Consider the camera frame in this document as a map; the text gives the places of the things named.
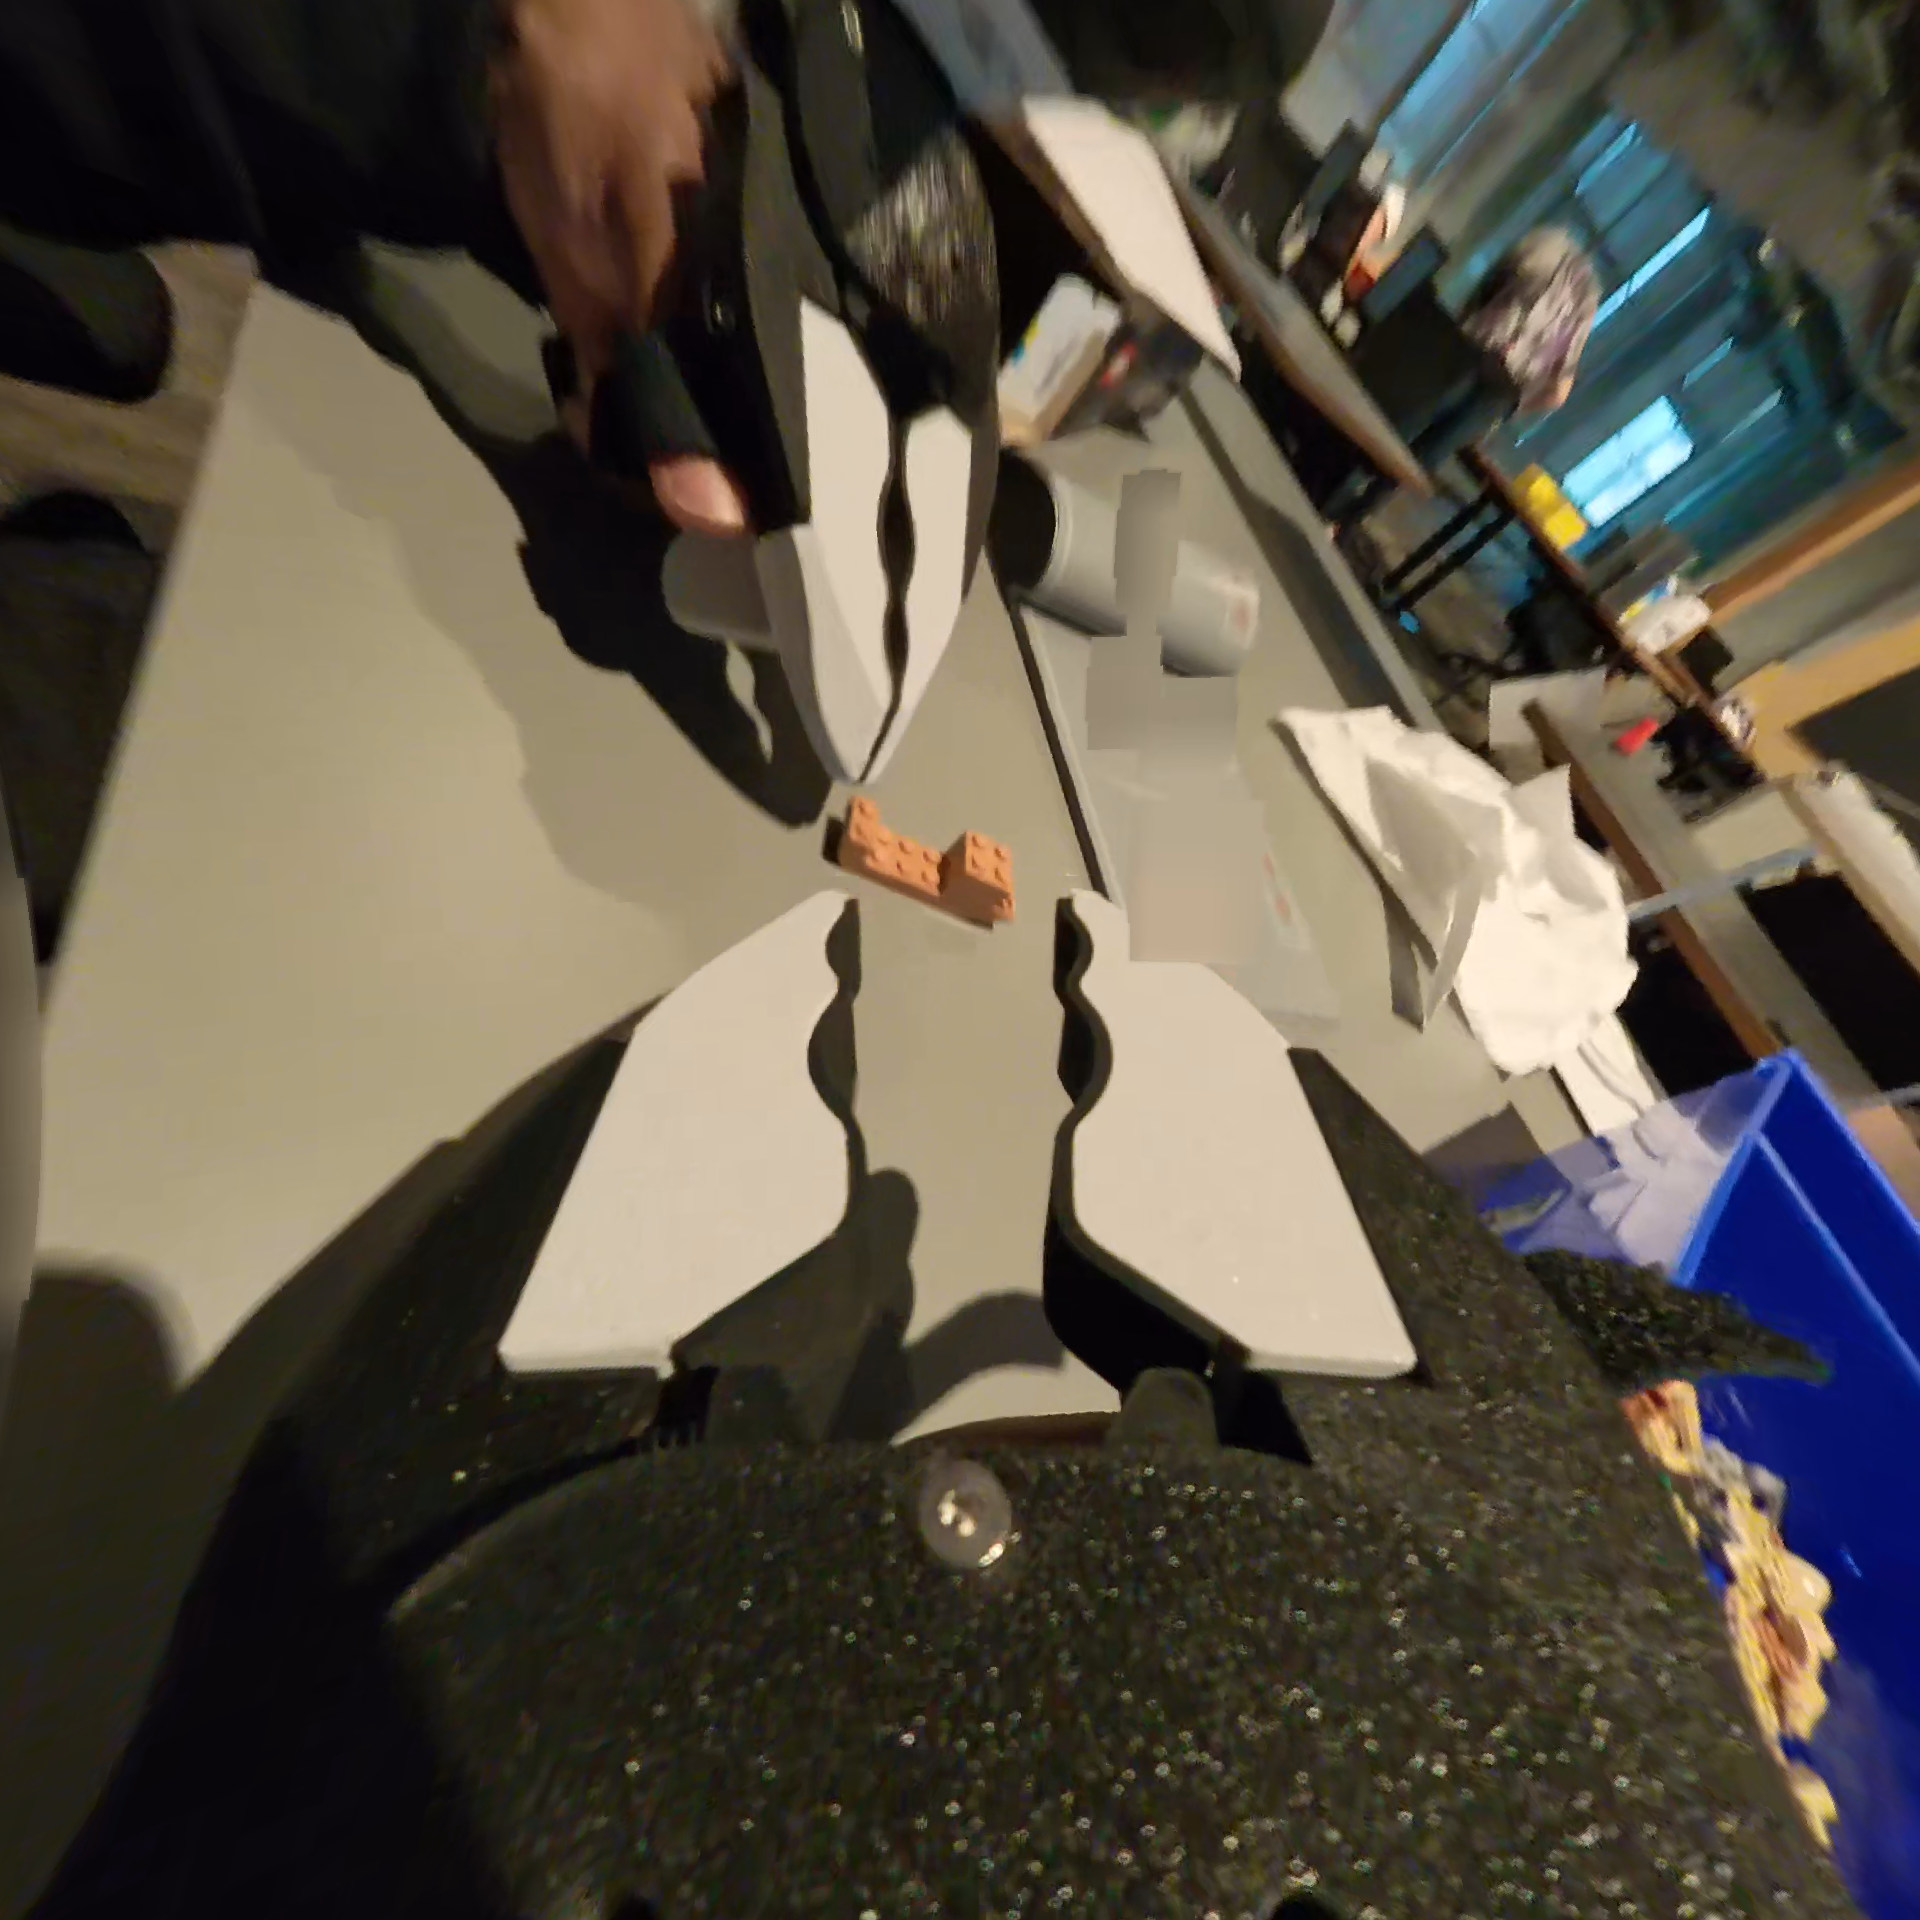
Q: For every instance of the wooden long table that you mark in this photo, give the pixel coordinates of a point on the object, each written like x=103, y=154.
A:
x=1305, y=345

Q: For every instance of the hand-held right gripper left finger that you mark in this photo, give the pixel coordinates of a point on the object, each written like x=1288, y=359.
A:
x=705, y=1155

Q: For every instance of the grey instruction booklet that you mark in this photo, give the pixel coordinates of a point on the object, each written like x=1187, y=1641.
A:
x=1080, y=585

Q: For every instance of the person's left hand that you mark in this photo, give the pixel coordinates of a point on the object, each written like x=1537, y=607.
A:
x=600, y=181

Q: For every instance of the glass window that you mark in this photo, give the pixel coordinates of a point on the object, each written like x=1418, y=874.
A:
x=1641, y=301

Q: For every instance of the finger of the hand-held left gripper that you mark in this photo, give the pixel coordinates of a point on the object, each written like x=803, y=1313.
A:
x=839, y=599
x=950, y=525

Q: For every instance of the person's left forearm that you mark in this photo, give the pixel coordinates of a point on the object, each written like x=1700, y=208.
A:
x=225, y=106

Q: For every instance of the crumpled white paper bags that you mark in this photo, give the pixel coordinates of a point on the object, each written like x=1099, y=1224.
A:
x=1470, y=856

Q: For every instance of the brown toy brick assembly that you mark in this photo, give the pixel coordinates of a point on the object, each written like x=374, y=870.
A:
x=900, y=862

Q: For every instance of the pile of toy bricks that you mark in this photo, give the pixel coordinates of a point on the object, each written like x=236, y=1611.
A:
x=1755, y=1589

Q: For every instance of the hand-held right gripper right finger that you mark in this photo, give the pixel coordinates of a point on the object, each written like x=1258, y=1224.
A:
x=1215, y=1185

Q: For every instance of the blue plastic bin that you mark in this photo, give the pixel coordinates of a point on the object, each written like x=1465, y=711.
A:
x=1830, y=1277

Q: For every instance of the yellow box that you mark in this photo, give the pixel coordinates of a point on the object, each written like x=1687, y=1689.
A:
x=1545, y=504

